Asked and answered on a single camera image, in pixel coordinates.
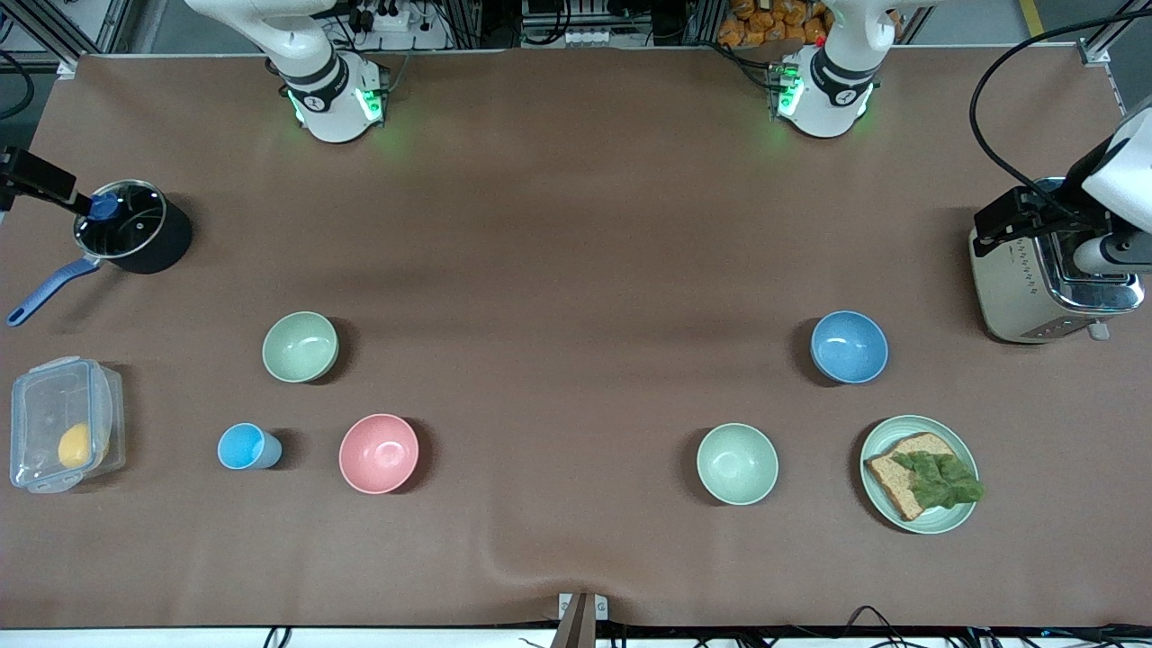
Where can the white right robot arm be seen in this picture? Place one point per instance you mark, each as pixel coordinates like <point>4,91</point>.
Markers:
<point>333,99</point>

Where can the yellow lemon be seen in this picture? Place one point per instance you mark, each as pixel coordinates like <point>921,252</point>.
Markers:
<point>76,445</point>

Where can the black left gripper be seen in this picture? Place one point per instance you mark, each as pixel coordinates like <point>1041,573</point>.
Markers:
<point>1073,188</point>

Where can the pink bowl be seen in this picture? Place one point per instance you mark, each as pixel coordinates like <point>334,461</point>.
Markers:
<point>379,454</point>

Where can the green plate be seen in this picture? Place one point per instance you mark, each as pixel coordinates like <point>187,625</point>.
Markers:
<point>945,517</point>

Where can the clear plastic container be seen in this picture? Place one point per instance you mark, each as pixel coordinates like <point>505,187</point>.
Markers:
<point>45,405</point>

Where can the mint green bowl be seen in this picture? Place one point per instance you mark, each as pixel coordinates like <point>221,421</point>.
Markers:
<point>737,463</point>

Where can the silver toaster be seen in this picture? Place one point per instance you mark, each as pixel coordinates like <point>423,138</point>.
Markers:
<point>1017,297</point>

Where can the metal table bracket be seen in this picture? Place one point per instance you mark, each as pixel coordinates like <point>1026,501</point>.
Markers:
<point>582,607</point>

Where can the glass lid blue knob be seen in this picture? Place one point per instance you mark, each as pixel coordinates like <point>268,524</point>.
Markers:
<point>135,225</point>

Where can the bag of orange snacks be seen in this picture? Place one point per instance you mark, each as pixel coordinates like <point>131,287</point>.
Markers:
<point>765,22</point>

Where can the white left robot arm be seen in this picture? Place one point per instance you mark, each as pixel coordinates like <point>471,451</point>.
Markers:
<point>832,99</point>

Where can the green lettuce leaf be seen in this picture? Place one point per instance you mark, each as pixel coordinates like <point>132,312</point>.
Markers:
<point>940,481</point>

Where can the metal corner bracket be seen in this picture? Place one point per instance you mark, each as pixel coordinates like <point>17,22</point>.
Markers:
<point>67,65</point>
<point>1093,54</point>

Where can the blue bowl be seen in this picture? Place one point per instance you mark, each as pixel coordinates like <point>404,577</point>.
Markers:
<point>849,346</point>

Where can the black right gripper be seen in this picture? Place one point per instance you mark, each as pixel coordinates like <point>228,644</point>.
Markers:
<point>27,175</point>

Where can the white power strip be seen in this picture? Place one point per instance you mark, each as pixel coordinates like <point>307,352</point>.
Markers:
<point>576,38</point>
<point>394,18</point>

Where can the brown bread slice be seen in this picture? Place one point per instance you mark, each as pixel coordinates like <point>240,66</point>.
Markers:
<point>891,477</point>

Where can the blue cup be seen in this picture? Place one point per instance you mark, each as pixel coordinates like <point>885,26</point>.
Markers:
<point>241,446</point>

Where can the sage green bowl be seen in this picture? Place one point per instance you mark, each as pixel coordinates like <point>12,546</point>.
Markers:
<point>300,346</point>

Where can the brown table cloth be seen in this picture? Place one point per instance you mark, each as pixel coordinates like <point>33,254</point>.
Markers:
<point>576,225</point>

